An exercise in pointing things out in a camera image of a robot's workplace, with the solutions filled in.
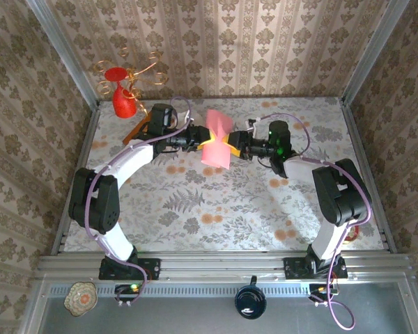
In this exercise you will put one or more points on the pink cloth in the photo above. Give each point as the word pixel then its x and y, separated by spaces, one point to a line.
pixel 216 158

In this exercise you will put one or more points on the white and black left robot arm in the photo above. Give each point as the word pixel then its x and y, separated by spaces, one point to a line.
pixel 139 156

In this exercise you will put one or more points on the brown wooden board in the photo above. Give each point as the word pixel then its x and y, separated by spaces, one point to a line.
pixel 132 137

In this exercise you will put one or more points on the floral patterned table cover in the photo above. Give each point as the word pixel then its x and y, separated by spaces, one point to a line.
pixel 230 215

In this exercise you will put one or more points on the red wine glass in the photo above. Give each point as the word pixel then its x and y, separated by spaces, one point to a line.
pixel 122 108

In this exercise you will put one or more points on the dark blue mug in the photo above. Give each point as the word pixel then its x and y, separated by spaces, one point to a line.
pixel 250 302

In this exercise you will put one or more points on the grey metal shelf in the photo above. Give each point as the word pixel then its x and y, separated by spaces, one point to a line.
pixel 181 318

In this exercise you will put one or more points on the scalloped floral small dish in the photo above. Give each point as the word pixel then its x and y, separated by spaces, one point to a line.
pixel 80 299

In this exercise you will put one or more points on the aluminium side rail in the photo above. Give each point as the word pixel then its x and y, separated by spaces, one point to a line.
pixel 357 139
pixel 87 139

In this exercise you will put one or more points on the aluminium front frame rail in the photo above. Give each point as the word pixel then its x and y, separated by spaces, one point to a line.
pixel 223 264

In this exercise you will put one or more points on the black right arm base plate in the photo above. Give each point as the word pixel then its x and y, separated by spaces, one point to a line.
pixel 290 269

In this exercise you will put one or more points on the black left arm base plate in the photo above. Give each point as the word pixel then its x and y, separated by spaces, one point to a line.
pixel 153 268

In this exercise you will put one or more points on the aluminium frame post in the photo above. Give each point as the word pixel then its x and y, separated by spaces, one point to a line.
pixel 66 59
pixel 372 55

